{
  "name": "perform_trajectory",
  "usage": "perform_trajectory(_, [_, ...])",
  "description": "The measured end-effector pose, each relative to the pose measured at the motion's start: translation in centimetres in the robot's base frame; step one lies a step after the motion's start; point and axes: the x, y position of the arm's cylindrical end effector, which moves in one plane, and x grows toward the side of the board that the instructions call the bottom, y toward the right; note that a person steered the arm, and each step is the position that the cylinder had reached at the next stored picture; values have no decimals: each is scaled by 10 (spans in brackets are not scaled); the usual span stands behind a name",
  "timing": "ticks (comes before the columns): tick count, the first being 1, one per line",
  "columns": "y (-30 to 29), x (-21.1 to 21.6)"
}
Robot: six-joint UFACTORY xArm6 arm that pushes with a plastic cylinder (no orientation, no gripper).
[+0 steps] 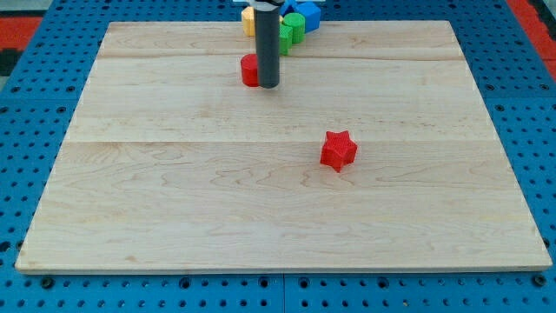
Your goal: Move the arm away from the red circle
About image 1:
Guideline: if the red star block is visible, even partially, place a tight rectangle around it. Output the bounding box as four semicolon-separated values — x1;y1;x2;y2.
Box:
320;130;358;173

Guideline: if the wooden board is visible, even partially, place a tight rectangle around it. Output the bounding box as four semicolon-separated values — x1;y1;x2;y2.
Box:
16;21;552;275

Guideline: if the red cylinder block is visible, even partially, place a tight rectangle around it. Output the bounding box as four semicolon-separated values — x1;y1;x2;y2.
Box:
240;54;259;87

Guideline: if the green cylinder block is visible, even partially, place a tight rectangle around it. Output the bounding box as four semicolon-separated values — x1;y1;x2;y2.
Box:
283;12;306;44

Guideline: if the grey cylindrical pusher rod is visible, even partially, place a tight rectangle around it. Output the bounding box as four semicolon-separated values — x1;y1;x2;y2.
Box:
249;0;283;89

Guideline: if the yellow block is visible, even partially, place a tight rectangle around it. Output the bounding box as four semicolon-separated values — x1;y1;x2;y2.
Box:
241;6;255;37

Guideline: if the blue cube block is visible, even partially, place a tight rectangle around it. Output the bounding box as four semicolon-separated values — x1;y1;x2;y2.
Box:
295;2;321;33

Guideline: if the blue triangular block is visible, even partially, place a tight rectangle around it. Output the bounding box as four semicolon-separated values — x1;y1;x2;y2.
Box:
280;0;298;17

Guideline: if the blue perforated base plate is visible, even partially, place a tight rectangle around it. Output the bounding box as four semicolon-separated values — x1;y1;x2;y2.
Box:
1;1;555;312

